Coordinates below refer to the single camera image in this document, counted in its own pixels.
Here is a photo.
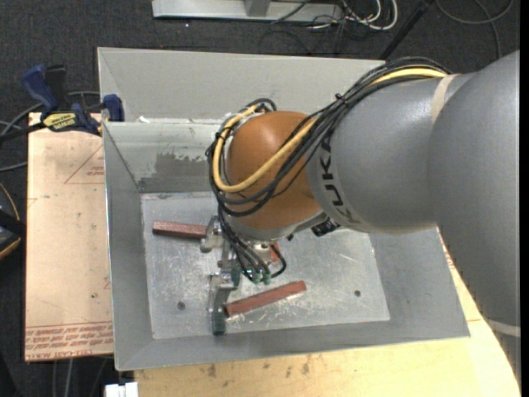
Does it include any pale grey metal gripper finger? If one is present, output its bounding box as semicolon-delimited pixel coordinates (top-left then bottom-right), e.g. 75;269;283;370
207;274;237;337

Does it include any brown cardboard board, red print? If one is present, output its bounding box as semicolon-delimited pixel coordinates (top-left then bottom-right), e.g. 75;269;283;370
24;112;116;363

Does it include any grey metal bin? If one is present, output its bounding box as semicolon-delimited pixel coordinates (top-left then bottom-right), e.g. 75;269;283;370
97;46;471;372

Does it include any black cylinder on white bracket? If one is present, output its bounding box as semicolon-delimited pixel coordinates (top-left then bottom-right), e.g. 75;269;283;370
311;216;341;238

